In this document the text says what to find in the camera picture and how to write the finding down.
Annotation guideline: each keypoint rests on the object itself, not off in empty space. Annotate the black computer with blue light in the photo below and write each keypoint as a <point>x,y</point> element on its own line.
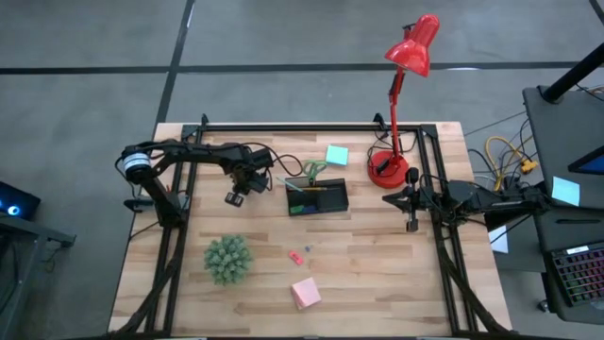
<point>14,203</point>

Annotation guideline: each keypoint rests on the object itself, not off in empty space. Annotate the teal sticky note pad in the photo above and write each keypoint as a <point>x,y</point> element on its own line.
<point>337,155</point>

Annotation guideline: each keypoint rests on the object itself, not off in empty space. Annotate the purple eraser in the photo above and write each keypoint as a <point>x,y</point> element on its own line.
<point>310,208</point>

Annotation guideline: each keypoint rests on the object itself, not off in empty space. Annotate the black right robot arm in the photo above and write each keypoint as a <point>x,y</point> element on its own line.
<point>495,200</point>

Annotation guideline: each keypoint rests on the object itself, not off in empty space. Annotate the teal pencil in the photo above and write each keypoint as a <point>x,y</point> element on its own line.
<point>289,184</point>

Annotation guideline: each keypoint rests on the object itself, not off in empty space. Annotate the black mesh desk organizer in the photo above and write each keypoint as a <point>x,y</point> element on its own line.
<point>330,200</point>

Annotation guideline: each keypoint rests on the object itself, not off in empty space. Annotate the black metal table frame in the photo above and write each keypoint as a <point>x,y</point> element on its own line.
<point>307,127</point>

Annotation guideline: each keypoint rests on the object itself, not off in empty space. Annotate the grey desk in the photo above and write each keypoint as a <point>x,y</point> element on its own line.
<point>566,141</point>

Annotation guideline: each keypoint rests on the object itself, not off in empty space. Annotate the green succulent in patterned pot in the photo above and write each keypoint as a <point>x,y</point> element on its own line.
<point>229,260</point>

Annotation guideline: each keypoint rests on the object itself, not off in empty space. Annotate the light blue sticky note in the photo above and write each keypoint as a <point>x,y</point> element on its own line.
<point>565,191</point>

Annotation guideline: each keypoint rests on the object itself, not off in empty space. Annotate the pink sticky note pad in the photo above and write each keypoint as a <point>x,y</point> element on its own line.
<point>306,293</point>

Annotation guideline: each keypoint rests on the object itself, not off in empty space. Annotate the black pole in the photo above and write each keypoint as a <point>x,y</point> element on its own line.
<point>571,73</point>

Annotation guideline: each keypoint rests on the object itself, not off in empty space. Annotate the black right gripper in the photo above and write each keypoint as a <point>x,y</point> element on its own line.
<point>427,199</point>

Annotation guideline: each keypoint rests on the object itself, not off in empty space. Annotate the yellow pencil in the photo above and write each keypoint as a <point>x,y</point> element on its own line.
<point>313,188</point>

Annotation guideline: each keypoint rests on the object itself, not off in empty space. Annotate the black tablet with blue screen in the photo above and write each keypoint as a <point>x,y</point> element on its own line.
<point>592,165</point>

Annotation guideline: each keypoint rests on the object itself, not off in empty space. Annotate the white paper sheet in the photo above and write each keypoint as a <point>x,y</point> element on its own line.
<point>499,241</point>

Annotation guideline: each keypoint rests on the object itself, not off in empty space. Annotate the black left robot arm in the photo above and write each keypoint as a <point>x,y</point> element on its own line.
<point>203,152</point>

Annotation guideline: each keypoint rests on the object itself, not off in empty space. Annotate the red desk lamp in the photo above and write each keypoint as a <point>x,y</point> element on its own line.
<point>409,49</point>

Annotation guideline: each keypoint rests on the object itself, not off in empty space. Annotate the black table clamp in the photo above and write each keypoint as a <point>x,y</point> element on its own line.
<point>204,119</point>
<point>378,119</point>

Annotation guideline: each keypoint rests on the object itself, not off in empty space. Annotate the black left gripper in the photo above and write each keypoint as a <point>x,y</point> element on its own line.
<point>255,181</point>

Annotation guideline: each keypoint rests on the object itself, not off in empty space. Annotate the green eraser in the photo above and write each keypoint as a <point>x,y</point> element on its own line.
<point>296,209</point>

